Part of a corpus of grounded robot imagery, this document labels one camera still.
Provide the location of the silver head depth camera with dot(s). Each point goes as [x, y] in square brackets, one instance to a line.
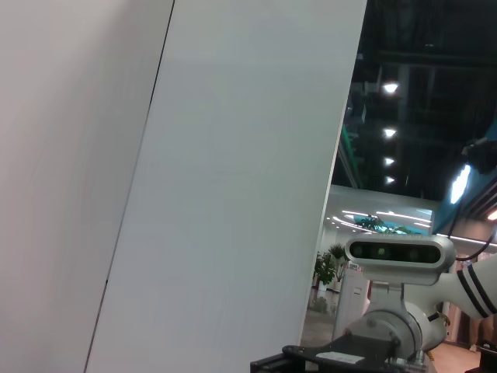
[392, 253]

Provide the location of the bright oblong ceiling lamp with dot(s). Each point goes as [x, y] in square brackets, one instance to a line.
[460, 182]

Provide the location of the white standing cabinet unit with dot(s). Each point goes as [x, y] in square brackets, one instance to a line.
[351, 299]

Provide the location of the black ceiling-mounted camera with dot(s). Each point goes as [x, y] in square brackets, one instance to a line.
[481, 155]

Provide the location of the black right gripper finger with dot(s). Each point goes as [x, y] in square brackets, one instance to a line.
[275, 367]

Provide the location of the small green potted plant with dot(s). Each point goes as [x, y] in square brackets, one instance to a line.
[323, 272]

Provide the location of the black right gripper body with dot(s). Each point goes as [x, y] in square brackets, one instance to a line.
[341, 351]

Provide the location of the round ceiling spotlight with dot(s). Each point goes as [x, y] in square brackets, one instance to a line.
[389, 180]
[390, 87]
[388, 161]
[389, 133]

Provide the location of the white and silver right arm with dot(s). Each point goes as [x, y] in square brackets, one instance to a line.
[411, 324]

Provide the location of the white head camera mount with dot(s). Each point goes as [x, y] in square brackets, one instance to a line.
[384, 295]

